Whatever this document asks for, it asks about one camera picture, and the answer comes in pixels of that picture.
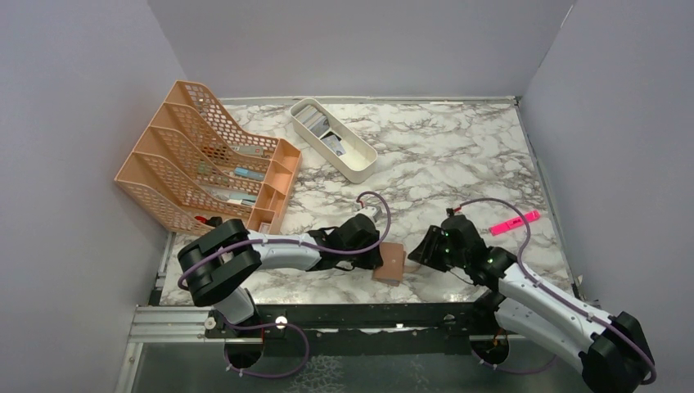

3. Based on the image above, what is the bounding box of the pink highlighter marker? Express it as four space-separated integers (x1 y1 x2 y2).
489 210 541 236

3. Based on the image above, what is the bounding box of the orange mesh file organizer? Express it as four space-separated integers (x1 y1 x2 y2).
115 80 301 235

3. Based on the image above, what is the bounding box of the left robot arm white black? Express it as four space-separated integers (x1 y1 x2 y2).
177 213 383 337

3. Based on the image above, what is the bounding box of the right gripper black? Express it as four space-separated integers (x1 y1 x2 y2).
408 224 468 272

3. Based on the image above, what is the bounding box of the white oblong plastic tray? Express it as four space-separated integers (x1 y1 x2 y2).
289 98 378 183

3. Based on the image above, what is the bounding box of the black mounting rail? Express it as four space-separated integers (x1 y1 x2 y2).
204 302 500 357

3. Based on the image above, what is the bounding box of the red black item in organizer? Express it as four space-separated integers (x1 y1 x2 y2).
195 215 223 228

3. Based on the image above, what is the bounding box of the stack of credit cards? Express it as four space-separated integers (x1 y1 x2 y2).
295 105 346 156

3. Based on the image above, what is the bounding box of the brown leather card holder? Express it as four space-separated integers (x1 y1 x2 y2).
372 242 420 287

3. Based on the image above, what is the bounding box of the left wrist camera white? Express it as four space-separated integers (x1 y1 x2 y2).
358 206 382 223

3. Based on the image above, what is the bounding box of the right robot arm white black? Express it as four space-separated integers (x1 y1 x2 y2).
408 215 655 392

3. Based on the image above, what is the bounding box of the blue item in organizer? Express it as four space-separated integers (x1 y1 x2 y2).
233 167 265 182

